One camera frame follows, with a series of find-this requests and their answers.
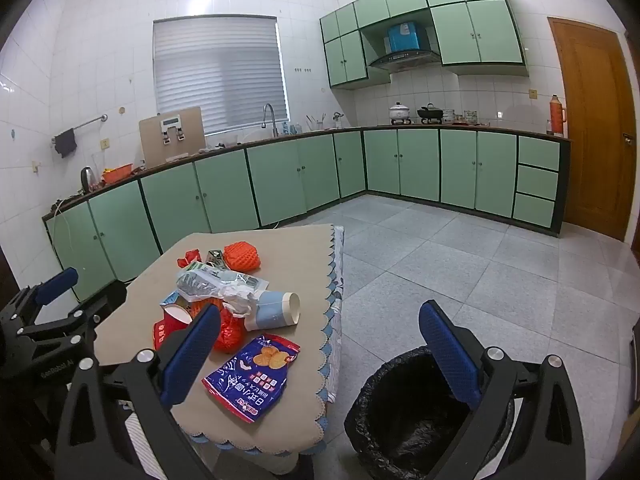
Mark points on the blue patterned tablecloth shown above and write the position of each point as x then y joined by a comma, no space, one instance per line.
337,280

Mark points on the dark towel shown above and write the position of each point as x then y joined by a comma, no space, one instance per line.
65,142

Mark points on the metal towel rail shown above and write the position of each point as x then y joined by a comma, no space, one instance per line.
87,122

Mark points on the white window blind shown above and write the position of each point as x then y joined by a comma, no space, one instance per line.
215,70

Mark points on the orange plastic basket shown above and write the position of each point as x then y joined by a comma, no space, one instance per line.
117,174

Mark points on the steel electric kettle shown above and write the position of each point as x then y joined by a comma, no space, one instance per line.
89,179

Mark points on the green base cabinet run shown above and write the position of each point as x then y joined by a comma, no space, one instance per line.
280,180

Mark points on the white cooking pot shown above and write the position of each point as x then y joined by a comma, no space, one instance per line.
400,114

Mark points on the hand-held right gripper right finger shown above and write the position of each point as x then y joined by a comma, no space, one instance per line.
450,355

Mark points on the green wall cabinet unit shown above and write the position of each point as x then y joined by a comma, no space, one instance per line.
490,30

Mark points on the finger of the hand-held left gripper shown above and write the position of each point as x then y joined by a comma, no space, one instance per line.
107,297
56,285

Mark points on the wooden door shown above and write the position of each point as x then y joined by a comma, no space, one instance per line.
595,135

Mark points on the clear plastic bag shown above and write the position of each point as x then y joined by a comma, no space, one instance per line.
210,285

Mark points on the red thermos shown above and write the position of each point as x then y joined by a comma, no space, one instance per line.
556,115

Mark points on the table with beige cloth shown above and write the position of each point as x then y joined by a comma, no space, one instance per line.
295,260

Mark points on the light blue drink carton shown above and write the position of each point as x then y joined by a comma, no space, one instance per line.
169,301

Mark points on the green white milk carton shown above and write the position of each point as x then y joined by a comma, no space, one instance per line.
216,260

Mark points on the utensil holder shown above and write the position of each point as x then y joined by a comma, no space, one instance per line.
316,124

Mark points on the white striped cloth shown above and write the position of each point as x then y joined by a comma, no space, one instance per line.
145,450

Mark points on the small metal kettle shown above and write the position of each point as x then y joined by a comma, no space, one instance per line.
338,120

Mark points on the orange foam fruit net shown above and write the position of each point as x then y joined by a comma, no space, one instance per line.
242,257

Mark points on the blue snack packet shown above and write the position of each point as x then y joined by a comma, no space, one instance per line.
250,375

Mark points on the small red plastic bag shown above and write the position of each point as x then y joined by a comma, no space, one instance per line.
189,259

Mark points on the red paper cup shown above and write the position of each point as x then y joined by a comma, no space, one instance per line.
170,325

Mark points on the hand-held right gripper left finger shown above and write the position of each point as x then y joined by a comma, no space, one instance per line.
192,355

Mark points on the range hood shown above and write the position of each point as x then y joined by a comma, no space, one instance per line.
405,59

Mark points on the metal faucet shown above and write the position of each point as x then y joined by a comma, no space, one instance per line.
274,122

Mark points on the black wok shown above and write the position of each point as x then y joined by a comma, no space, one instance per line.
430,114

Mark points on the black trash bin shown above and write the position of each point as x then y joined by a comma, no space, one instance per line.
400,410

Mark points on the glass jar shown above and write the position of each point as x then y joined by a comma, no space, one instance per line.
470,116

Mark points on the white blue paper cup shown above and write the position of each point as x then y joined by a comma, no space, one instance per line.
272,310

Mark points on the cardboard box on counter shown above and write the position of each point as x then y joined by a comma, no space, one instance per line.
150,140

